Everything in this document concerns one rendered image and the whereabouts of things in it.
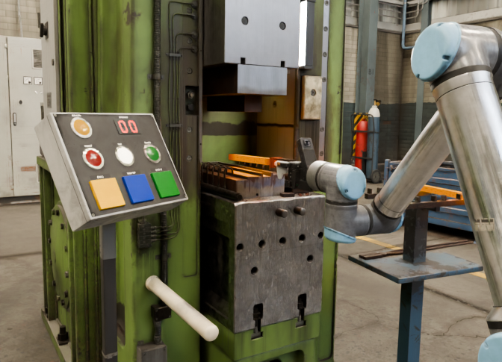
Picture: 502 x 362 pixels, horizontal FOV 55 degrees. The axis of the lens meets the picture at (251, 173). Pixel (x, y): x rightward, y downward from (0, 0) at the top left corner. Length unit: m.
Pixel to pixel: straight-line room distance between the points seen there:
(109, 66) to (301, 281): 1.10
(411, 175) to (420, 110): 9.48
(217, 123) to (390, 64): 8.99
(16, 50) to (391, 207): 5.92
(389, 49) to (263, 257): 9.49
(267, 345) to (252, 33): 1.08
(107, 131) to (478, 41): 0.89
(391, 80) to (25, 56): 7.26
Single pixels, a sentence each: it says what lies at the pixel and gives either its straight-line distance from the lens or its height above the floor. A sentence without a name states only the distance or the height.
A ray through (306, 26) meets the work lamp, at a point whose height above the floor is 1.54.
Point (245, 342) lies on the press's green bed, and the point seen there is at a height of 0.42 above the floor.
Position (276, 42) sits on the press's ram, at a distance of 1.72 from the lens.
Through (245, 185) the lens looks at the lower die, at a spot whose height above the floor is 0.96.
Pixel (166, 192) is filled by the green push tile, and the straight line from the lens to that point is 1.33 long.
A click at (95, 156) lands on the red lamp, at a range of 1.25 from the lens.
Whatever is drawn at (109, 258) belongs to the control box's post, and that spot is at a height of 0.80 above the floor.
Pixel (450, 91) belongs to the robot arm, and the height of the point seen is 1.25.
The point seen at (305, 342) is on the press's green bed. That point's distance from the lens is 1.94.
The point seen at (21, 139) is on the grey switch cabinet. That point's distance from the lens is 6.80.
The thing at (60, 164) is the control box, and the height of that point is 1.08.
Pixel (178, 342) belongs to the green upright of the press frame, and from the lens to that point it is 1.87.
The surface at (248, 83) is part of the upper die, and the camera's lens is 1.64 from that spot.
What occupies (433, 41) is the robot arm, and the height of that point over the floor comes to 1.35.
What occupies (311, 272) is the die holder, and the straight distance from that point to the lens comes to 1.83.
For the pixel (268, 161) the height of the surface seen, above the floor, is 1.04.
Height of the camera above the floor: 1.21
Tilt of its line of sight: 7 degrees down
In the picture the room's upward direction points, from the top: 1 degrees clockwise
